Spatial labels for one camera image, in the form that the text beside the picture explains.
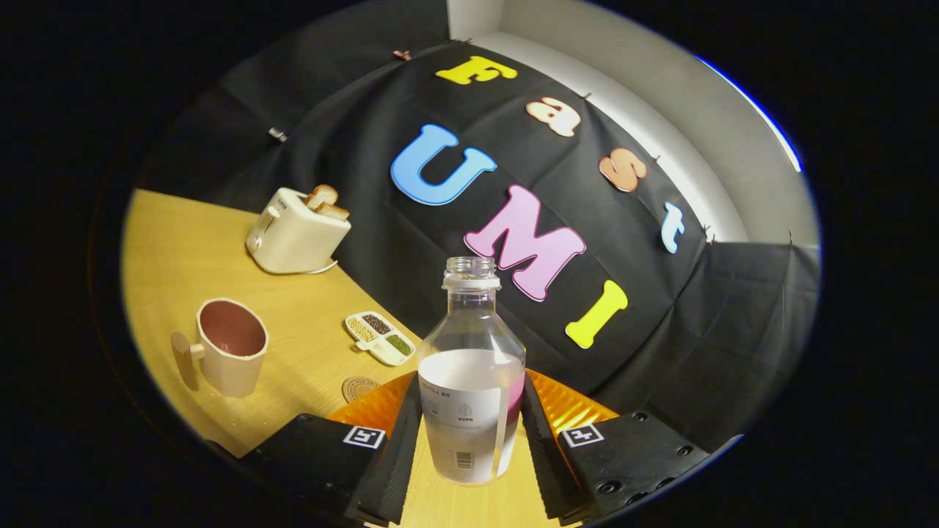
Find white divided bean dish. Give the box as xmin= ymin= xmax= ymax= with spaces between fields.
xmin=345 ymin=311 xmax=417 ymax=367

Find round wooden coaster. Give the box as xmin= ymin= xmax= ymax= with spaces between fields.
xmin=341 ymin=376 xmax=382 ymax=404

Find clear plastic juice bottle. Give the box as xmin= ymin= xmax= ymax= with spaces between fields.
xmin=417 ymin=256 xmax=527 ymax=486

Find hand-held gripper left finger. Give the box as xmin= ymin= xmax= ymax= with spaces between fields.
xmin=209 ymin=370 xmax=423 ymax=527

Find cream toaster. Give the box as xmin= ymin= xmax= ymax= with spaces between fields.
xmin=246 ymin=186 xmax=352 ymax=275

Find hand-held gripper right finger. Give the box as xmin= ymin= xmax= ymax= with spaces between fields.
xmin=519 ymin=369 xmax=743 ymax=525

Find wooden table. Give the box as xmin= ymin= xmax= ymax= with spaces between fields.
xmin=121 ymin=188 xmax=580 ymax=528

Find beige cup with wooden handle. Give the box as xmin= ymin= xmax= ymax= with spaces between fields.
xmin=170 ymin=298 xmax=270 ymax=399

